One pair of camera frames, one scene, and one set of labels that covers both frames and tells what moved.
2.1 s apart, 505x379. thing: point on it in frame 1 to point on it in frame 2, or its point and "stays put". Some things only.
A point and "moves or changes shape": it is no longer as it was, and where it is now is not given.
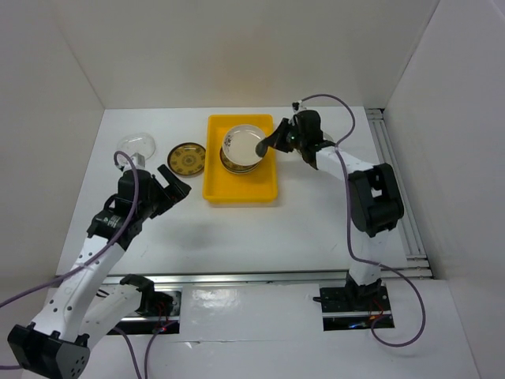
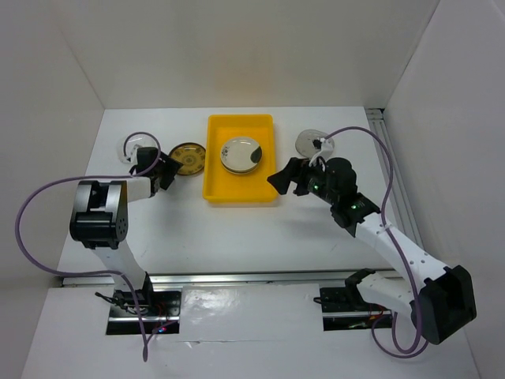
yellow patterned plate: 186,159 stays put
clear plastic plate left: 132,144 stays put
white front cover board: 251,313 stays put
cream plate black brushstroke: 239,144 moves or changes shape
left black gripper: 167,201 to 170,166
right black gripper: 274,139 to 282,179
